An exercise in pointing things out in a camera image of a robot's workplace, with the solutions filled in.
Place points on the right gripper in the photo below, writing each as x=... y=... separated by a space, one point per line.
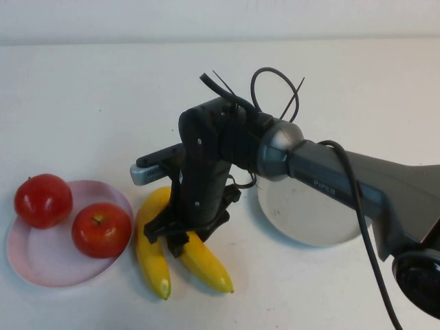
x=199 y=203

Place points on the yellow banana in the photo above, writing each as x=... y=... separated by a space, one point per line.
x=151 y=261
x=206 y=264

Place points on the red apple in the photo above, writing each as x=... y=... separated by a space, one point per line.
x=43 y=203
x=103 y=233

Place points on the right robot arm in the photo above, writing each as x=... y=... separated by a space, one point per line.
x=343 y=178

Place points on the grey-blue round plate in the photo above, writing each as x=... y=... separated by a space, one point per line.
x=309 y=220

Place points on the pink round plate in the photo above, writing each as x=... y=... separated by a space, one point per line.
x=51 y=264

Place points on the black zip tie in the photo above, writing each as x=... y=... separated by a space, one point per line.
x=294 y=99

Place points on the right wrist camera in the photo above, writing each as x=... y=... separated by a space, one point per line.
x=148 y=173

